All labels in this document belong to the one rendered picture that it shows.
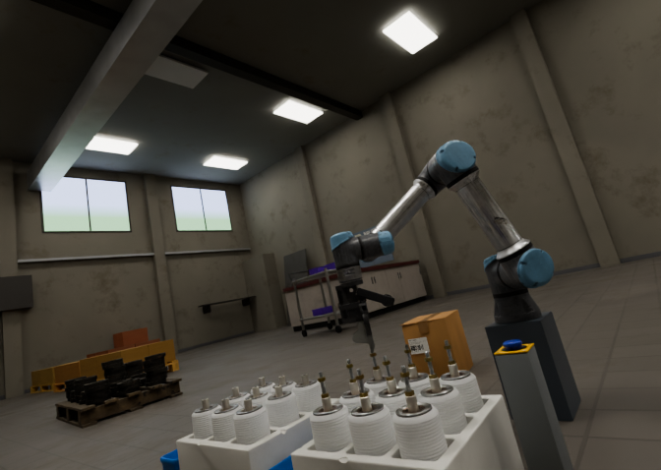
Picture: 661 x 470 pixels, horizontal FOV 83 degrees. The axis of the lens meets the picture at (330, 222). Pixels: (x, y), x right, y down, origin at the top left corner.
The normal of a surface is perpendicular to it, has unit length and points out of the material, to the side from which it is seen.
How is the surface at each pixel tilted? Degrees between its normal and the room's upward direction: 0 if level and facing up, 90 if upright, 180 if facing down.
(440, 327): 90
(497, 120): 90
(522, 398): 90
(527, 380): 90
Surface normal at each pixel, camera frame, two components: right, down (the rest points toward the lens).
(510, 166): -0.65, -0.01
